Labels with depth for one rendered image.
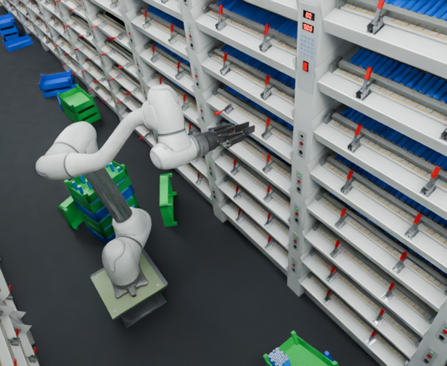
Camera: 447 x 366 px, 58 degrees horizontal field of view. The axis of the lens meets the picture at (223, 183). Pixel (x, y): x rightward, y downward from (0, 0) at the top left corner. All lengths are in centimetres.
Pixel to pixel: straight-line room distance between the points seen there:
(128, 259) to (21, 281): 93
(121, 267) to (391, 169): 132
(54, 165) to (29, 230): 137
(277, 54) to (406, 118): 52
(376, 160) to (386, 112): 19
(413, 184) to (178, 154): 75
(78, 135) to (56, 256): 117
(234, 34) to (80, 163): 78
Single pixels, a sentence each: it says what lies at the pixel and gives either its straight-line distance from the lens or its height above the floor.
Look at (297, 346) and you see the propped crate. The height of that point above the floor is 2.
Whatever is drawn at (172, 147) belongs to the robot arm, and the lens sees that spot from 140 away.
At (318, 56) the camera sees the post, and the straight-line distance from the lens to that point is 131.
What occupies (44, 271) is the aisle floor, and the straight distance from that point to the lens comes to 277.
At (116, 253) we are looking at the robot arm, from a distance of 202.
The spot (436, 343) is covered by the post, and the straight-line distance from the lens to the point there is 171.
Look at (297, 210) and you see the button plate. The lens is 179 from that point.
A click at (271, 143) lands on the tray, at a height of 94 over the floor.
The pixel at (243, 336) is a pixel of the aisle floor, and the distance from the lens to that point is 222.
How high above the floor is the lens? 202
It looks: 44 degrees down
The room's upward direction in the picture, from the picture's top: 7 degrees counter-clockwise
